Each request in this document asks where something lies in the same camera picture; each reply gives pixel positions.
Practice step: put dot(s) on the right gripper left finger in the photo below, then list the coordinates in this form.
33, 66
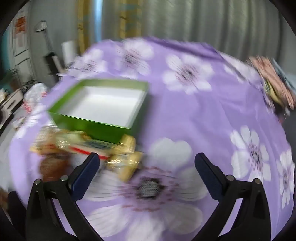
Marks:
42, 219

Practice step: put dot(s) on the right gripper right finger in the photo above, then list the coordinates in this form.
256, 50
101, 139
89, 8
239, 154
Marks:
252, 221

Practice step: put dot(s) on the orange cracker snack pack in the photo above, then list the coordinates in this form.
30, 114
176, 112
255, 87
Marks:
45, 143

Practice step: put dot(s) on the green white rice snack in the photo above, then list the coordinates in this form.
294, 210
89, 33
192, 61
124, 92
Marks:
78, 142

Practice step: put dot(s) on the gold snack pack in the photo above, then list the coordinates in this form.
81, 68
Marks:
124, 159

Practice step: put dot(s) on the white red plastic bag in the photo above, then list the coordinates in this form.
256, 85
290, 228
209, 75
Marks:
33, 97

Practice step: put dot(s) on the purple floral tablecloth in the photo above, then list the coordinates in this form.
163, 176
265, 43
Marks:
200, 101

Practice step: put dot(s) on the green cardboard box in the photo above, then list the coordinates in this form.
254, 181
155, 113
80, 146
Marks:
105, 109

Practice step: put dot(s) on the folded pink cloth pile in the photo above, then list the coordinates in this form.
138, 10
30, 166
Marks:
279, 91

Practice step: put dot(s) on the upright vacuum cleaner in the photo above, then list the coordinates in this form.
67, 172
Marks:
51, 58

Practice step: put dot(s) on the white board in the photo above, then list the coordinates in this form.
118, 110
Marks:
69, 50

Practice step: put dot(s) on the grey pleated curtain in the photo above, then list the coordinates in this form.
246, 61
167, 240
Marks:
238, 28

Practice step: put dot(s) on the yellow deer curtain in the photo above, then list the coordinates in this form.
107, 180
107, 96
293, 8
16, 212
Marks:
99, 20

